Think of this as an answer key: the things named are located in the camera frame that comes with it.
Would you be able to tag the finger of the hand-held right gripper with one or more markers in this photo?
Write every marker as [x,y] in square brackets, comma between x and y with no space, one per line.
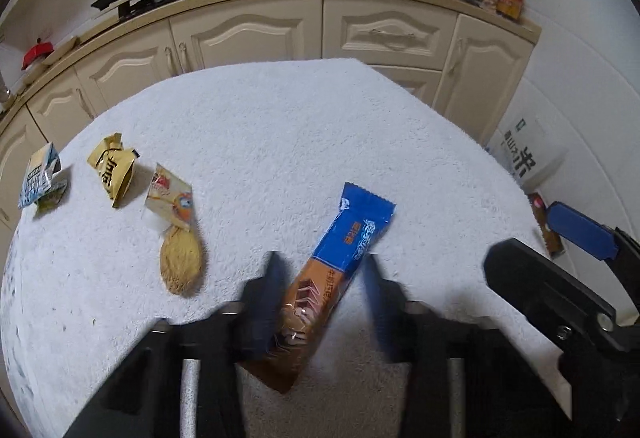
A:
[580,228]
[540,283]

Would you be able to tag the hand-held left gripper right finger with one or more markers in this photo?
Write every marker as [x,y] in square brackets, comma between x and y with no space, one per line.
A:
[382,318]

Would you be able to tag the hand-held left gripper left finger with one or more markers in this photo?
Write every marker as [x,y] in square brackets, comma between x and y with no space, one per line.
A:
[262,313]

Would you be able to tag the blue and brown snack wrapper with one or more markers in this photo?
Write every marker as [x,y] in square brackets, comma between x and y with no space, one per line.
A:
[345,233]

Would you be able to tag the white printed sack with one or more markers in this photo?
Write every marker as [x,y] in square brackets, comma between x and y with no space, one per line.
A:
[530,153]

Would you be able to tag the round tan cookie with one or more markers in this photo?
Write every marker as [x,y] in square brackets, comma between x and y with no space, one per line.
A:
[181,263]

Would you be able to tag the cream and orange cookie wrapper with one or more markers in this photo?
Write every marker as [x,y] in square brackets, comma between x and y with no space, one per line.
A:
[172,198]

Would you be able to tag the round table with white towel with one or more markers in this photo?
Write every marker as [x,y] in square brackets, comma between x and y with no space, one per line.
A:
[275,143]

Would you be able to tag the yellow snack wrapper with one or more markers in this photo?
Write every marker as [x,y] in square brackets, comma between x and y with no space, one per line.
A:
[112,168]

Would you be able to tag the cream cabinet drawer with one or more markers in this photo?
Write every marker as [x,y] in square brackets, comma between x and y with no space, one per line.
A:
[415,83]
[365,21]

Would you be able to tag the patterned round table cover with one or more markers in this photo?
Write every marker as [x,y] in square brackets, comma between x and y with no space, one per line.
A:
[10,343]

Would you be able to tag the blue white crumpled wrapper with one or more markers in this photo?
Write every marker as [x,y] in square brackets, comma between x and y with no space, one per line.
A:
[37,175]

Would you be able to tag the cream lower kitchen cabinets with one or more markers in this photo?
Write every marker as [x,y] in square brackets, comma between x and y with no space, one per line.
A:
[240,33]

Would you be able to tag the red plastic container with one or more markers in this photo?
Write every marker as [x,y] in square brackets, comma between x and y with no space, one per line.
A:
[36,54]

